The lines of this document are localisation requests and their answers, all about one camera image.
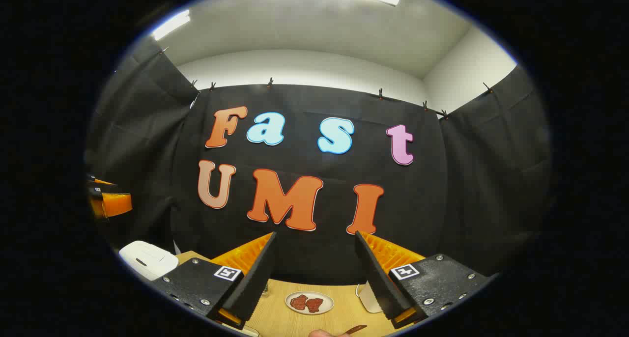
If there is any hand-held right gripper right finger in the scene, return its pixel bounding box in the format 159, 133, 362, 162
355, 230, 498, 330

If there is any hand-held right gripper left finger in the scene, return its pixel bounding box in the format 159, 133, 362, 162
152, 231, 277, 329

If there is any white rice cooker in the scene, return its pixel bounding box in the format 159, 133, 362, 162
119, 241, 179, 281

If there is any white toaster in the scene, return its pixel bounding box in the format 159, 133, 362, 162
356, 282, 384, 314

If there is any white round plate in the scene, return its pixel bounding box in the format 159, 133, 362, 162
285, 291, 335, 315

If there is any ceiling light panel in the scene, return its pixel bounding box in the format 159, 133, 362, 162
151, 9, 191, 41

